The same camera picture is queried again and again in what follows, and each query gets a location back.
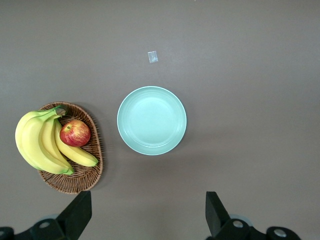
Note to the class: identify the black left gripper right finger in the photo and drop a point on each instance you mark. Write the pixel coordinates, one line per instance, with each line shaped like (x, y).
(217, 217)

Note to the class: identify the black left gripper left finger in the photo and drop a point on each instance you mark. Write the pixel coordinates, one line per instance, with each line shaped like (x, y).
(75, 215)

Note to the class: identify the light green round plate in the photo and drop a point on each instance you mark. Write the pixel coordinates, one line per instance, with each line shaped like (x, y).
(151, 121)

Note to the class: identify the brown wicker basket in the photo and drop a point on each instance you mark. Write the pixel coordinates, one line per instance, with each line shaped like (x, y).
(82, 175)

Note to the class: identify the red yellow apple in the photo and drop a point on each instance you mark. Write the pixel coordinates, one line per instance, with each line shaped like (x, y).
(75, 133)

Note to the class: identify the yellow banana bunch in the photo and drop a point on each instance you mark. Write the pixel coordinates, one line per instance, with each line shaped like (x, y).
(33, 140)

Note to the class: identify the small clear tape piece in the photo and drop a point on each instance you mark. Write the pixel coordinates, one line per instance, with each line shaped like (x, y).
(152, 57)

